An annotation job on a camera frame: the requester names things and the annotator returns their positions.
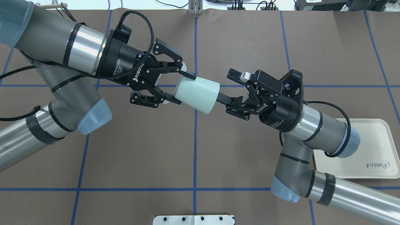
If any white mounting plate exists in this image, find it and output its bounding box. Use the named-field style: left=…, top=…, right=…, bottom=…
left=152, top=215, right=235, bottom=225

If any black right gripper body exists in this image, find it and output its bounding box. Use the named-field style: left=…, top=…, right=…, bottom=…
left=246, top=69, right=303, bottom=132

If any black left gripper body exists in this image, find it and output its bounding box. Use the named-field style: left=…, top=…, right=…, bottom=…
left=95, top=25, right=160, bottom=91

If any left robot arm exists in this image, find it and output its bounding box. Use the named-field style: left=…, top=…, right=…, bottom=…
left=0, top=0, right=196, bottom=171

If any cream plastic tray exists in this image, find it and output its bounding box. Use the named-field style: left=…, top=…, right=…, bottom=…
left=314, top=118, right=399, bottom=178

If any green cup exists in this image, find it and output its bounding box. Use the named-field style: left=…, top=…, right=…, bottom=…
left=174, top=76, right=220, bottom=114

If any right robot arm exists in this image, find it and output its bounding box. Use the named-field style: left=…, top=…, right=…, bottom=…
left=216, top=68, right=400, bottom=225

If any aluminium frame post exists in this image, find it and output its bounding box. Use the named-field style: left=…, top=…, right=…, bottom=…
left=188, top=0, right=204, bottom=15

